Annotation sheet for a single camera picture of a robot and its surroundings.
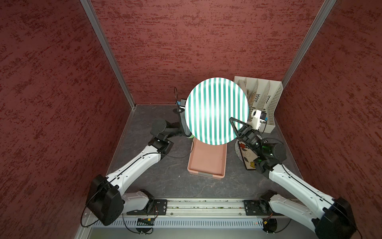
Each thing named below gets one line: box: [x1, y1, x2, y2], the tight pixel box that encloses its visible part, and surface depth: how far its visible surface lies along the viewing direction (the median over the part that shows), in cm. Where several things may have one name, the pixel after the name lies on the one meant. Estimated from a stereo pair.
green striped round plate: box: [184, 77, 250, 146], surface depth 54 cm
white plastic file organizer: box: [233, 75, 284, 134], surface depth 106 cm
